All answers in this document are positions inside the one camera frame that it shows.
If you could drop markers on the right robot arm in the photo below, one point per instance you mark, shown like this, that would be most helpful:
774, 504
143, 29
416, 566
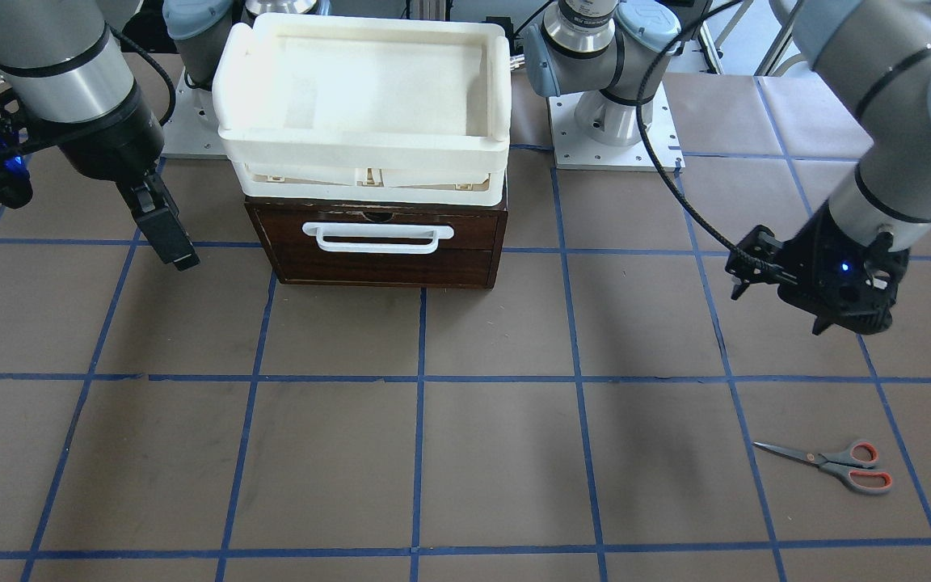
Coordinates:
64, 83

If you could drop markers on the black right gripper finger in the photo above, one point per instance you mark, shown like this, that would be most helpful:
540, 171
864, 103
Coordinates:
169, 239

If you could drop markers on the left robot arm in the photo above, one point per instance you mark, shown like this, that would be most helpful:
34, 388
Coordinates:
876, 58

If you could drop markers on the wooden drawer with white handle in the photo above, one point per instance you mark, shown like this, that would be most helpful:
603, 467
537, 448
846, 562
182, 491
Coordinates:
405, 234

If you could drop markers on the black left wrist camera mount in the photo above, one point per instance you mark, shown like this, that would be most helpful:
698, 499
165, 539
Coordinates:
883, 271

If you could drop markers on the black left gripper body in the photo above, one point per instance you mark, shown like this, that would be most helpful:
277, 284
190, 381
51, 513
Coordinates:
806, 260

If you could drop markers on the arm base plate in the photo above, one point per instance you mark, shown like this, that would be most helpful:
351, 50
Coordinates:
192, 131
591, 133

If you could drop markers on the white plastic bin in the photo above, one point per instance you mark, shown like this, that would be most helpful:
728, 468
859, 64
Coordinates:
341, 108

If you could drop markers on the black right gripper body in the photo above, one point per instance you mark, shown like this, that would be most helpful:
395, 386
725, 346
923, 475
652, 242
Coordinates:
107, 144

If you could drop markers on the dark wooden drawer cabinet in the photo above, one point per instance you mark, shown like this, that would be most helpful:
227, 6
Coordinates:
445, 269

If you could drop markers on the grey orange scissors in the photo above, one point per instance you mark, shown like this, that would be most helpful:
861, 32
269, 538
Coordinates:
854, 466

